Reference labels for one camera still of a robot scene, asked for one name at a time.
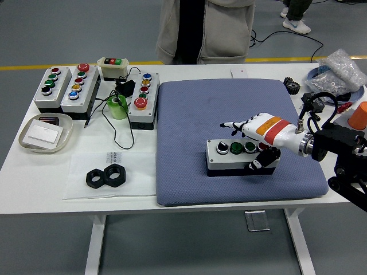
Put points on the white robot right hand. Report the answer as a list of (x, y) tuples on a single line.
[(275, 131)]

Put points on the grey knob and button box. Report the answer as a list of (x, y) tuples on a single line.
[(226, 163)]

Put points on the short grey mushroom-button box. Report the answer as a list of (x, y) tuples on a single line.
[(137, 113)]

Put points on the long grey mushroom-button box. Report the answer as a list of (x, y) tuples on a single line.
[(86, 94)]

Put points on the grey four-button control box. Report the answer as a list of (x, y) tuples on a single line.
[(56, 94)]

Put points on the black gear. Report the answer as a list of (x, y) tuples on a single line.
[(292, 85)]

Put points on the black electronic module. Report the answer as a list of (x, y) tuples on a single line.
[(319, 104)]

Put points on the clear bag of metal washers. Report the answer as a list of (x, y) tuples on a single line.
[(327, 84)]

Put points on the small red clip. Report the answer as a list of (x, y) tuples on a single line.
[(344, 108)]

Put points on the orange cylinder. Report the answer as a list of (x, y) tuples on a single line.
[(359, 117)]

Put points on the blue-grey padded mat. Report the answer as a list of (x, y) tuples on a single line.
[(186, 137)]

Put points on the blue round plate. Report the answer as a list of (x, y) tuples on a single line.
[(357, 96)]

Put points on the metal floor plate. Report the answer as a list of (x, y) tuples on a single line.
[(257, 220)]

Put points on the bubble wrap bag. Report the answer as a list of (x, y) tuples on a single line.
[(347, 67)]

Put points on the background person's legs and shoes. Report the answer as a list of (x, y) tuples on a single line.
[(296, 24)]

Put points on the white table leg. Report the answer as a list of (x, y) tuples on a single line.
[(96, 246), (301, 246)]

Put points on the white printed plastic sheet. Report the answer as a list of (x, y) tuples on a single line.
[(137, 177)]

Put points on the black power adapter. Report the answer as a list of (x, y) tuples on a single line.
[(126, 88)]

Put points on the green tape roll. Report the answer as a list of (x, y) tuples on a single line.
[(117, 110)]

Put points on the large black hex nut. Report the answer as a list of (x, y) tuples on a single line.
[(114, 177)]

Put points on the small black hex nut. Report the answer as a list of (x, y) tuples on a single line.
[(91, 180)]

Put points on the white oval tray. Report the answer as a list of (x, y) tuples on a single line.
[(64, 131)]

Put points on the dark red small box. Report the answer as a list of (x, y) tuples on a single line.
[(48, 119)]

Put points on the cream three-button switch box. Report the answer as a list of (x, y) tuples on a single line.
[(113, 68)]

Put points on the white flat switch plate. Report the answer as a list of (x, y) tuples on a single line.
[(43, 133)]

